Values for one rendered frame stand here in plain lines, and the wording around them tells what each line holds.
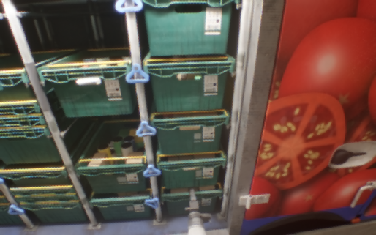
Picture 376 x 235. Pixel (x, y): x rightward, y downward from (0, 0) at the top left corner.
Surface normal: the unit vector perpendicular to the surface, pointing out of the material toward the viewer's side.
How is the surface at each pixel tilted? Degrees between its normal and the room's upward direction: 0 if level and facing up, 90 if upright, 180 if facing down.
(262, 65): 90
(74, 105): 91
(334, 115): 90
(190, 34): 98
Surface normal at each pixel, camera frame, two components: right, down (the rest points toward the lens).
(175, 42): 0.08, 0.56
